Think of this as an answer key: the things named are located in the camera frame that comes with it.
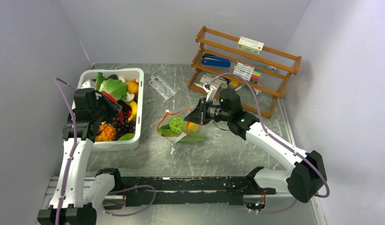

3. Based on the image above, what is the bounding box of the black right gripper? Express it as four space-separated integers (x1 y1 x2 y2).
184 97 231 125

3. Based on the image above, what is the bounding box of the yellow lemon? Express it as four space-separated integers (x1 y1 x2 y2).
187 122 200 132

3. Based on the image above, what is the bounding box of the clear zip top bag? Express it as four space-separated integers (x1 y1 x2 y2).
157 108 208 143

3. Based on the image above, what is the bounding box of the red chili pepper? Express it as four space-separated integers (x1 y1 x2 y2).
101 91 125 123

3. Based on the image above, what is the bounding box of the green romaine lettuce leaf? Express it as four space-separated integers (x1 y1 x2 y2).
157 124 208 143

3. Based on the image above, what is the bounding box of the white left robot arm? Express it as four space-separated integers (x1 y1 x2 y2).
37 88 123 225

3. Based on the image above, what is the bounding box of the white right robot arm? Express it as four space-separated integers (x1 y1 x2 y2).
184 89 327 203

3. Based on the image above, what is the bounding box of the orange tangerine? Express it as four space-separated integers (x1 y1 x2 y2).
95 123 117 142

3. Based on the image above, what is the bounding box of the green white cabbage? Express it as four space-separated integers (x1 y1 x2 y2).
95 72 127 101

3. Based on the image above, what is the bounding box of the white green box lower shelf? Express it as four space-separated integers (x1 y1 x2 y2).
199 75 221 90

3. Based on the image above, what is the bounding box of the white green box shelf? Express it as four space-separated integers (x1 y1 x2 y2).
199 75 221 90
237 37 264 55

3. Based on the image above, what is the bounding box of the packaged protractor ruler set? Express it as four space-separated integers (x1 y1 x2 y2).
149 75 177 100

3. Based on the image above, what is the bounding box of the dark grapes bunch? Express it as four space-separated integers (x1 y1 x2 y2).
113 109 136 140

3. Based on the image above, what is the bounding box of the white mushroom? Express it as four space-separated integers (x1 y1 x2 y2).
122 92 135 103

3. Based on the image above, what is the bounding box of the white correction tape dispenser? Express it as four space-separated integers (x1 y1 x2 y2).
218 77 228 89

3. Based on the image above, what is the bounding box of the yellow banana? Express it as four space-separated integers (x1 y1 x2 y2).
126 101 138 121

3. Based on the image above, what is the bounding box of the orange bell pepper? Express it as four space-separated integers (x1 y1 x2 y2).
125 81 139 95

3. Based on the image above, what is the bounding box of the white plastic bin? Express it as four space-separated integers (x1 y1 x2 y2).
64 68 143 153

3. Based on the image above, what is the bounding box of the yellow sticky note block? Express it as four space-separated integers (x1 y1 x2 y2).
229 81 239 88

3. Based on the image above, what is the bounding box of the green capped marker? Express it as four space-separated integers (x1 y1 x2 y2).
235 84 245 91

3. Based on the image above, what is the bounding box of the wooden desk shelf rack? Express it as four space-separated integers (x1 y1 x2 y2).
188 26 302 118

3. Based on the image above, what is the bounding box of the blue stapler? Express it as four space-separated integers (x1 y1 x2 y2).
201 53 231 68

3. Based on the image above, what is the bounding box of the coloured marker set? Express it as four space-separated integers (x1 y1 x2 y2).
232 62 262 84

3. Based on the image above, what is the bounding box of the white green box top shelf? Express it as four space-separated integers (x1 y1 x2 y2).
237 37 264 55

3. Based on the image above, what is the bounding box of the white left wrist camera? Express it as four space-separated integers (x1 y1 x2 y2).
79 79 95 89

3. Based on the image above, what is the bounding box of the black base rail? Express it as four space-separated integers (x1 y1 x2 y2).
110 166 276 207

